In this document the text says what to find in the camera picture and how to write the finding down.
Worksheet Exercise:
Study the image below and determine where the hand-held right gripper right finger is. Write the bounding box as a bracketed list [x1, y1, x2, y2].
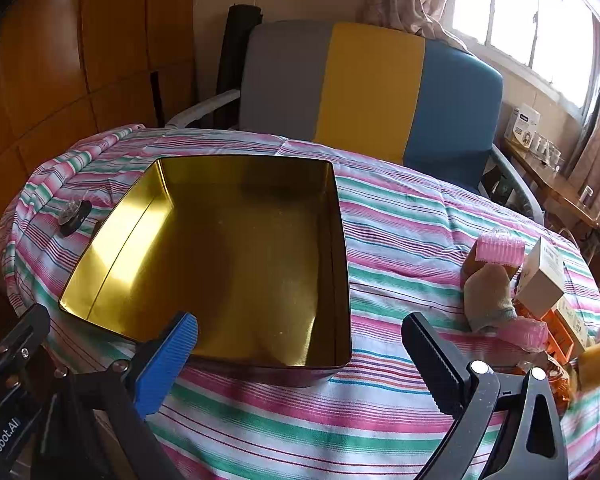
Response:
[401, 312, 570, 480]

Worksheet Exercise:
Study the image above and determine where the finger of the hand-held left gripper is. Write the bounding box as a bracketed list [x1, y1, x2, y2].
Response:
[0, 300, 51, 378]

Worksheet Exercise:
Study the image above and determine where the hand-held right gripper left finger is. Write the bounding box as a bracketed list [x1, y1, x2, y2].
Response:
[35, 312, 201, 480]

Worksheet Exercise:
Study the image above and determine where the pale sock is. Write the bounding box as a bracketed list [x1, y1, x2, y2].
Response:
[462, 262, 518, 333]

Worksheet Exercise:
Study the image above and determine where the pink hair roller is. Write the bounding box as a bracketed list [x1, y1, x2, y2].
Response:
[474, 227, 513, 266]
[500, 320, 550, 353]

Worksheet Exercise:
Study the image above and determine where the gold tin box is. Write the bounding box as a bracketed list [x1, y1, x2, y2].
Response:
[59, 155, 353, 388]

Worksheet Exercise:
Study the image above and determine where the orange plastic rack tray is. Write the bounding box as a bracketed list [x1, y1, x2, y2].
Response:
[512, 305, 575, 361]

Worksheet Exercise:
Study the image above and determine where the orange snack packet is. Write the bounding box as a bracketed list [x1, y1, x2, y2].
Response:
[517, 350, 580, 411]

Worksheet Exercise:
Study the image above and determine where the large white cardboard box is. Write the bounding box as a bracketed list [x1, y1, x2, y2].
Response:
[517, 237, 565, 311]

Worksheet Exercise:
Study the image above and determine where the small beige cardboard box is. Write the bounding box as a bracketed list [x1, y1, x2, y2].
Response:
[552, 297, 600, 356]

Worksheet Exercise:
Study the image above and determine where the black suction cup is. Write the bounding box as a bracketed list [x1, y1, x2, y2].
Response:
[55, 199, 93, 236]

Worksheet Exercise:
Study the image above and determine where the wooden side table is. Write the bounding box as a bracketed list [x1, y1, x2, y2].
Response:
[502, 135, 600, 271]

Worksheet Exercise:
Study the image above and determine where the row of white cups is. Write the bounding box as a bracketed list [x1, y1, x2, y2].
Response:
[522, 132, 565, 171]

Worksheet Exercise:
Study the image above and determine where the white carton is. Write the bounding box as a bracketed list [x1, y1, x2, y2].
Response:
[504, 105, 541, 146]

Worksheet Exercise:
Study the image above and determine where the grey yellow blue armchair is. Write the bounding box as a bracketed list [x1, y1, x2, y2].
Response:
[165, 20, 545, 226]

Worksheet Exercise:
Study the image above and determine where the wooden wardrobe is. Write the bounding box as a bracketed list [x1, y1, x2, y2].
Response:
[0, 0, 198, 211]

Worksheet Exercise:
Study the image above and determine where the window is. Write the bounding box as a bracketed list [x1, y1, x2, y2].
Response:
[450, 0, 600, 111]

